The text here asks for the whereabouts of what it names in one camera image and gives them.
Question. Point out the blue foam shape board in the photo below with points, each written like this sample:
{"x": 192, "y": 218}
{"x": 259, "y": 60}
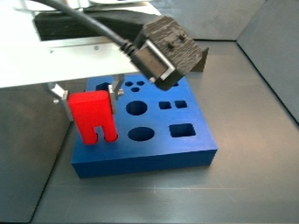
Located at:
{"x": 161, "y": 130}

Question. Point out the red square-circle peg object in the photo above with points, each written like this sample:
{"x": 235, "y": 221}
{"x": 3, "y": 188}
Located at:
{"x": 91, "y": 111}

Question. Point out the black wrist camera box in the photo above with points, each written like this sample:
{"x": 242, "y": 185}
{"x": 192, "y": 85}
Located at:
{"x": 161, "y": 50}

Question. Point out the dark grey curved fixture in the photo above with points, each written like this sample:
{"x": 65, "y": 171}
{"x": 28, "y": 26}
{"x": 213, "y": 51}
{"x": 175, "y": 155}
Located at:
{"x": 200, "y": 65}

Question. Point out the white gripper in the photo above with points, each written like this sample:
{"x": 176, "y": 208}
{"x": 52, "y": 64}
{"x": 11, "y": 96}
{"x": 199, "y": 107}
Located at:
{"x": 31, "y": 61}

